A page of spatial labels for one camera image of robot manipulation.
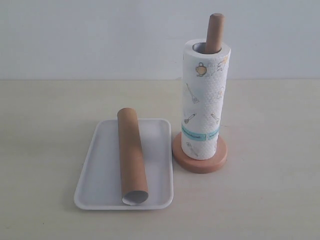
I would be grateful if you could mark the white printed paper towel roll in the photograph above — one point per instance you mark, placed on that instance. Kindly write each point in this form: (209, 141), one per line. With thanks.
(204, 78)

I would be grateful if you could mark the brown cardboard tube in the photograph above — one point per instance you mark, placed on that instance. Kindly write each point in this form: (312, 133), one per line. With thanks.
(134, 187)

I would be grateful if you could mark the wooden paper towel holder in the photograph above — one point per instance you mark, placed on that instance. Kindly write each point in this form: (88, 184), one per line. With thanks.
(213, 44)

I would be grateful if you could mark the white rectangular plastic tray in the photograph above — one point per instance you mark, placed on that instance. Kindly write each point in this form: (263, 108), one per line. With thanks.
(99, 184)

